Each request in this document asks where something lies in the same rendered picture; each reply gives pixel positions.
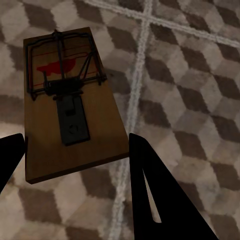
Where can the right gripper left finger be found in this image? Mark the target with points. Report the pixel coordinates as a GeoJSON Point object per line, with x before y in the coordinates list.
{"type": "Point", "coordinates": [12, 149]}

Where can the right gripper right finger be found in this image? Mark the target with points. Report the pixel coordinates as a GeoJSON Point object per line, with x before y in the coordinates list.
{"type": "Point", "coordinates": [180, 218]}

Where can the mousetrap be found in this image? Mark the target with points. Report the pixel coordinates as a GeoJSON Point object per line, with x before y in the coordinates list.
{"type": "Point", "coordinates": [72, 121]}

